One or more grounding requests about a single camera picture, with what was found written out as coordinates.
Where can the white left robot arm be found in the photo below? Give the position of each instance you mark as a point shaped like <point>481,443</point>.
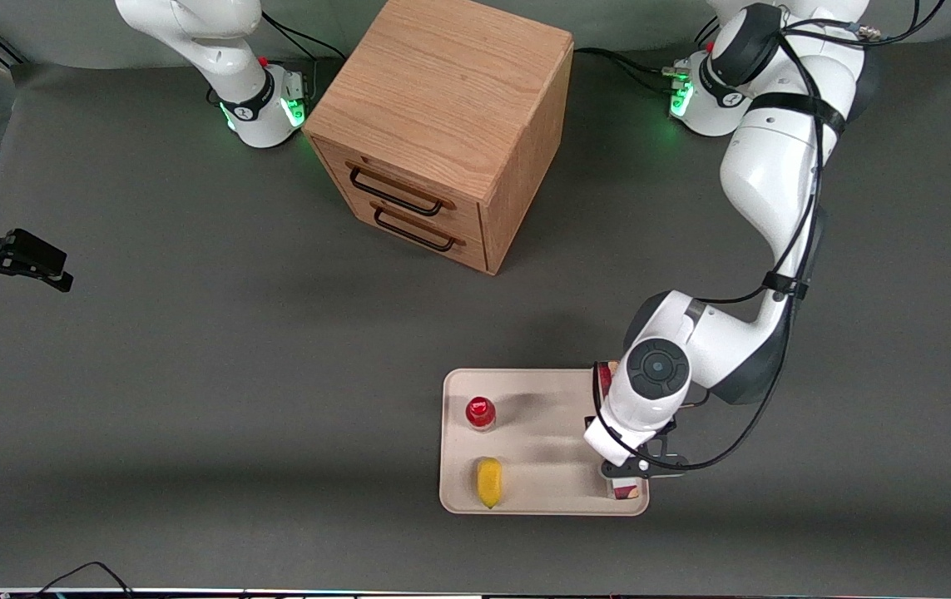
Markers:
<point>775,166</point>

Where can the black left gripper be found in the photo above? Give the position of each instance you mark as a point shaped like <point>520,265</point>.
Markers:
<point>670,427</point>

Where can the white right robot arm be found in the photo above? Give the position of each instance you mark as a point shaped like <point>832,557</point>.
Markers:
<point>230,50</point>

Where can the beige plastic tray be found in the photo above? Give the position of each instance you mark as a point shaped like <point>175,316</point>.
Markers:
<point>550,441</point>

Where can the wooden two-drawer cabinet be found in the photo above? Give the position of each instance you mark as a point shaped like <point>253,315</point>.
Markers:
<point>450,91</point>

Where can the red capped small bottle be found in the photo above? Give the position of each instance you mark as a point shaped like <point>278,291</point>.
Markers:
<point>480,412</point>

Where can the red cookie box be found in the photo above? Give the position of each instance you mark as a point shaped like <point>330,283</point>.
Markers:
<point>625,491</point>

